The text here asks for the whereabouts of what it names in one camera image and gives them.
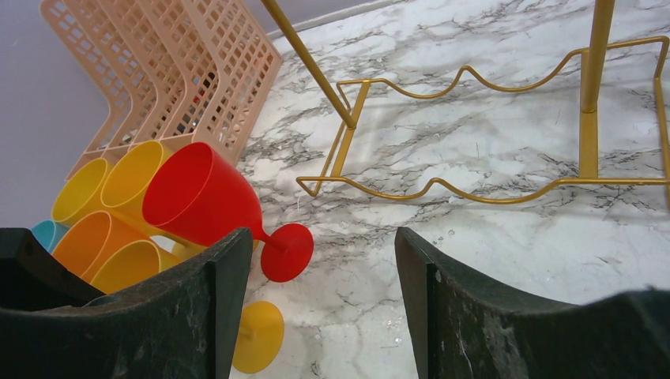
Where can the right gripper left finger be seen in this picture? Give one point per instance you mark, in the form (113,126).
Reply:
(180,323)

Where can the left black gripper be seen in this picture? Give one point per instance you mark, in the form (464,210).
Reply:
(31,279)

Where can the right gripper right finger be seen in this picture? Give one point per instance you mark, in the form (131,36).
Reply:
(465,324)

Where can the blue wine glass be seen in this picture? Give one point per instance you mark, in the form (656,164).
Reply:
(48,233)

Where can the orange wine glass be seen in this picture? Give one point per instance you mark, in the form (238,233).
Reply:
(91,241)

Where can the yellow wine glass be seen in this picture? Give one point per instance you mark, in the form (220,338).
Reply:
(261,333)
(81,195)
(124,189)

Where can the red wine glass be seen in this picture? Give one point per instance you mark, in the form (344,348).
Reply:
(198,196)

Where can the peach plastic file organizer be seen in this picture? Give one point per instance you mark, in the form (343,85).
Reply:
(176,72)

